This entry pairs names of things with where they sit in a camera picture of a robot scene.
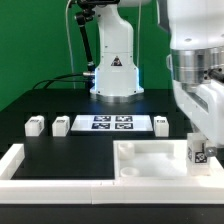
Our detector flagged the black cables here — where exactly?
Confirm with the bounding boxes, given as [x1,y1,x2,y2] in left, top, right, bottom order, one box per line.
[32,71,98,90]

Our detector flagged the white U-shaped obstacle fence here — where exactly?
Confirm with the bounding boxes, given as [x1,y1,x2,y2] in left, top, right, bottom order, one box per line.
[0,144,224,204]

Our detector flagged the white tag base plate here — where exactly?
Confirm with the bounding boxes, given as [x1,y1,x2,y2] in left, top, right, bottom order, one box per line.
[71,115,153,132]

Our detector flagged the white square table top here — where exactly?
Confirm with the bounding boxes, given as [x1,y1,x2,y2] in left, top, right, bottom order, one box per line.
[113,140,219,179]

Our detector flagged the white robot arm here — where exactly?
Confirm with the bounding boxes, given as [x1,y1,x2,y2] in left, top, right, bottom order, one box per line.
[91,0,224,148]

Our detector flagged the white cable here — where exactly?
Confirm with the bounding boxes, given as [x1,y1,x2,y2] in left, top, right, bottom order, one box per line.
[65,0,77,90]

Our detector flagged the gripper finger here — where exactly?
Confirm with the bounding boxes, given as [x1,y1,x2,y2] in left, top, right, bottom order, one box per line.
[205,147,217,157]

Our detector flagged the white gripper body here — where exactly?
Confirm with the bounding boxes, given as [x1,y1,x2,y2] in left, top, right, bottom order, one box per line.
[173,80,224,147]

